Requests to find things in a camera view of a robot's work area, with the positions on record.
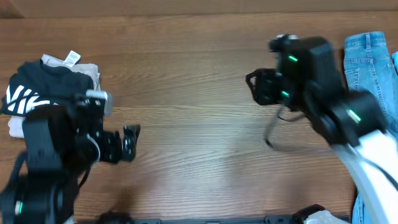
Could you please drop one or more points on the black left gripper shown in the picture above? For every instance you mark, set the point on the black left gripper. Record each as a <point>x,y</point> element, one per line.
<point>114,151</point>

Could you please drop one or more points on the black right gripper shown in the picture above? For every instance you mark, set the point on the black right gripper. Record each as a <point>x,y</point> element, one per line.
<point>270,86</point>

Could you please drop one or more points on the black t-shirt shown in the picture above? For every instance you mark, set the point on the black t-shirt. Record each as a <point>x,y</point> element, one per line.
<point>36,84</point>

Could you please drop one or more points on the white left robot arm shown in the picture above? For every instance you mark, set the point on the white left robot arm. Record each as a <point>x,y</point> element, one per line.
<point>48,197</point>

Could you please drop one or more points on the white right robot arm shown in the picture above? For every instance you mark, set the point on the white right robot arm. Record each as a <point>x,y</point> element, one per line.
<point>325,112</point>

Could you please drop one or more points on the blue denim jeans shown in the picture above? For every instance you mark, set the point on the blue denim jeans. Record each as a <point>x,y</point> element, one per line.
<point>373,71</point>

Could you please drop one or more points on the beige folded pants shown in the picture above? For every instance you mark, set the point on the beige folded pants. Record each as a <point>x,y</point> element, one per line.
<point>90,69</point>

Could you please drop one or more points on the light blue cloth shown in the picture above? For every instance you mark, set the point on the light blue cloth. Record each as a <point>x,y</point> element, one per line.
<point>395,60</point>

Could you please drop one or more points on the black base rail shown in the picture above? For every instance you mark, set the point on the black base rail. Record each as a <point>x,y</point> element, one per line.
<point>111,217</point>

